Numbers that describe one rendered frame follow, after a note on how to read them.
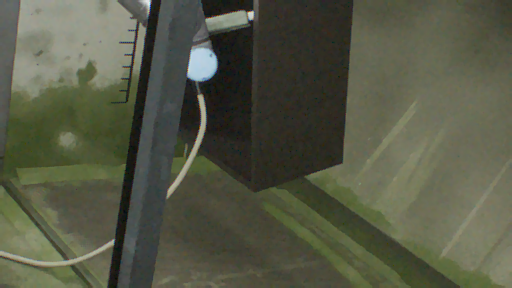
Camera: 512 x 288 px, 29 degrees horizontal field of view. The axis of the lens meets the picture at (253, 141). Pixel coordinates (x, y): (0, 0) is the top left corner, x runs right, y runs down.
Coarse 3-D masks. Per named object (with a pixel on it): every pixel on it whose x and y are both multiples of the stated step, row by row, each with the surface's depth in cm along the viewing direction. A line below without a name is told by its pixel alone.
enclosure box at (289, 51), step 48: (240, 0) 346; (288, 0) 280; (336, 0) 291; (240, 48) 354; (288, 48) 287; (336, 48) 299; (192, 96) 351; (240, 96) 362; (288, 96) 295; (336, 96) 307; (192, 144) 328; (240, 144) 331; (288, 144) 303; (336, 144) 315
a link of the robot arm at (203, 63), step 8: (192, 48) 257; (200, 48) 256; (208, 48) 258; (192, 56) 256; (200, 56) 256; (208, 56) 257; (192, 64) 257; (200, 64) 257; (208, 64) 257; (216, 64) 258; (192, 72) 257; (200, 72) 258; (208, 72) 258; (200, 80) 259
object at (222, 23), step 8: (216, 16) 292; (224, 16) 289; (232, 16) 289; (240, 16) 289; (248, 16) 290; (208, 24) 288; (216, 24) 289; (224, 24) 289; (232, 24) 289; (240, 24) 290; (248, 24) 290; (216, 32) 289; (192, 80) 293; (200, 88) 293
